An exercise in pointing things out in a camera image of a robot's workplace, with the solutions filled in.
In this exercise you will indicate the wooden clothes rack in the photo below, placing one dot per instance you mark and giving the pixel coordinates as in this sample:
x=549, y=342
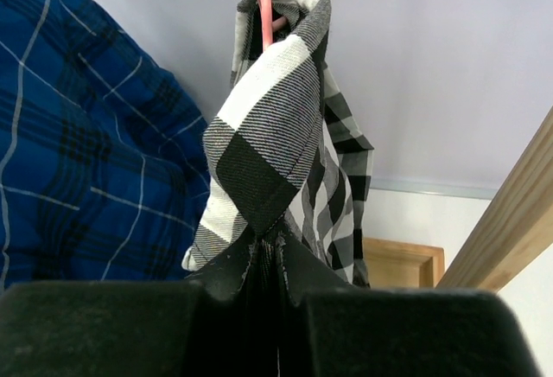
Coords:
x=443, y=241

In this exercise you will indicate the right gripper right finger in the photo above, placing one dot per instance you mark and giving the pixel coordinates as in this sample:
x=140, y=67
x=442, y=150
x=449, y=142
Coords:
x=331, y=328

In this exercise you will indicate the pink wire hanger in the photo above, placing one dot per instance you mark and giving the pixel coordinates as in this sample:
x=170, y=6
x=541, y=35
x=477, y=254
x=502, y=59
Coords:
x=268, y=25

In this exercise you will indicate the blue plaid shirt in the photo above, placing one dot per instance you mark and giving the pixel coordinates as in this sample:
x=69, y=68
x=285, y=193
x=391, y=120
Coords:
x=103, y=174

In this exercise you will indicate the black white checkered shirt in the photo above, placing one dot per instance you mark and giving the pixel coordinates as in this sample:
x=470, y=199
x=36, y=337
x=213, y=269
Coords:
x=285, y=147

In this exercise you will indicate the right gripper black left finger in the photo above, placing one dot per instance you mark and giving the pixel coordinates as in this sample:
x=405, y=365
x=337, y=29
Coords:
x=205, y=325

